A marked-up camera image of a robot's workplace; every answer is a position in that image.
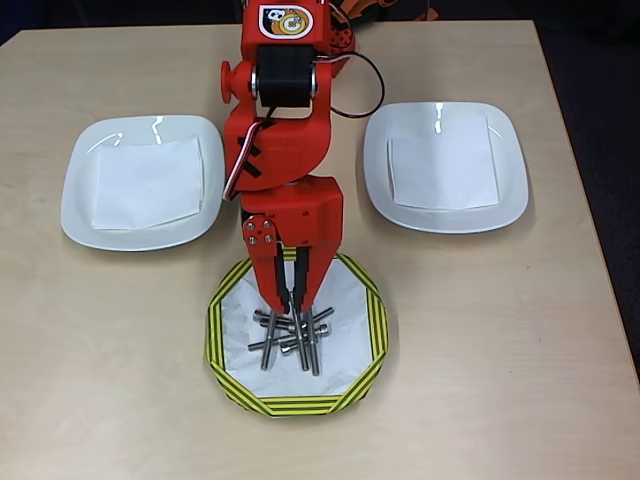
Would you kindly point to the red gripper black motor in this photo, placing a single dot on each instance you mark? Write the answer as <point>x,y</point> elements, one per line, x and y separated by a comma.
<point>306,215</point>

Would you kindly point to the red robot arm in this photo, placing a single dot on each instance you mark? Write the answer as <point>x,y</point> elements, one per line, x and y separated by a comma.
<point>280,150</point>

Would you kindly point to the dark bag with orange print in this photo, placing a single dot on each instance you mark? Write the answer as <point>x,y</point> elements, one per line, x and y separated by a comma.
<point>360,6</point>

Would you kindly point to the white square ceramic plate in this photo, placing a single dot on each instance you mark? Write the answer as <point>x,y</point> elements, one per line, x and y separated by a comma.
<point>510,200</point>
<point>80,220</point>

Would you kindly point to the white paper napkin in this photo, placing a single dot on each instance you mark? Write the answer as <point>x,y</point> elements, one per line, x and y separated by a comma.
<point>450,170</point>
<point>165,190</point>

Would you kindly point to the yellow black striped paper dish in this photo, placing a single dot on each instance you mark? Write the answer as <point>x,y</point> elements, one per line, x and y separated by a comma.
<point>280,406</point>

